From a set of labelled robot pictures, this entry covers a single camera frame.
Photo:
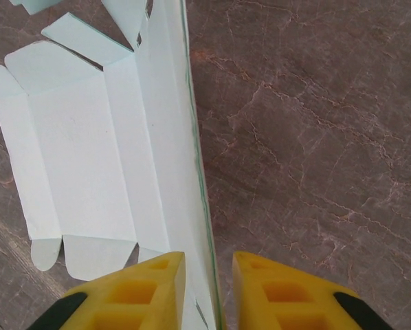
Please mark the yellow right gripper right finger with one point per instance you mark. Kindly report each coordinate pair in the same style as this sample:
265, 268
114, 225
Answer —
250, 299

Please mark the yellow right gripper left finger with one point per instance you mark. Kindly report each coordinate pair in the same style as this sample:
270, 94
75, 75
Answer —
167, 295

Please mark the light green paper box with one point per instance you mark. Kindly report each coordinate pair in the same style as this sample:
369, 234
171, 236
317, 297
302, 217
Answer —
88, 154

